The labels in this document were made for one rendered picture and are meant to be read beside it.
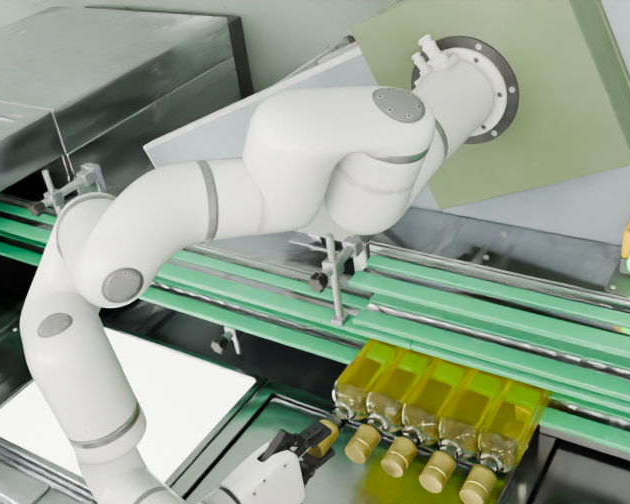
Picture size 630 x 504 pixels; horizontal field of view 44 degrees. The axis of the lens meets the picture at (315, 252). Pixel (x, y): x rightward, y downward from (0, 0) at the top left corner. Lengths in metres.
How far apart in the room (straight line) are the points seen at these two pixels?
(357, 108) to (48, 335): 0.38
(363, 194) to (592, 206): 0.48
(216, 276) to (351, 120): 0.72
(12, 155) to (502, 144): 1.08
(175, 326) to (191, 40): 0.83
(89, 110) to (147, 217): 1.19
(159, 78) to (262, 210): 1.31
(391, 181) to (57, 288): 0.38
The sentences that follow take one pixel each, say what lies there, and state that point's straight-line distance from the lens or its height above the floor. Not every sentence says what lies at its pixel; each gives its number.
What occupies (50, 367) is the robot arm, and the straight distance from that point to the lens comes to 0.83.
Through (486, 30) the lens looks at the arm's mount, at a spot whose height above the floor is 0.84.
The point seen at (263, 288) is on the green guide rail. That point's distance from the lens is 1.39.
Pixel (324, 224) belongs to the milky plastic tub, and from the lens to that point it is 1.37.
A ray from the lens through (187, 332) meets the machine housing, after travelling 1.66.
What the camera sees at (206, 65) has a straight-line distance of 2.22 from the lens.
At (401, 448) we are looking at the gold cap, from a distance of 1.11.
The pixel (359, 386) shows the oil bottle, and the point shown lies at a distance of 1.18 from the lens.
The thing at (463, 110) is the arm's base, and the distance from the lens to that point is 1.00.
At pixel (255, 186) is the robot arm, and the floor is 1.24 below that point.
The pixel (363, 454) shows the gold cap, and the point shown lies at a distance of 1.12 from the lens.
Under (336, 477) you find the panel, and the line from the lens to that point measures 1.27.
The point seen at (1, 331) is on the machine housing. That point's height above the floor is 1.07.
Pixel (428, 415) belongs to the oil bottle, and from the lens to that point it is 1.13.
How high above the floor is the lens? 1.78
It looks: 43 degrees down
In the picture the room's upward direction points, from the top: 135 degrees counter-clockwise
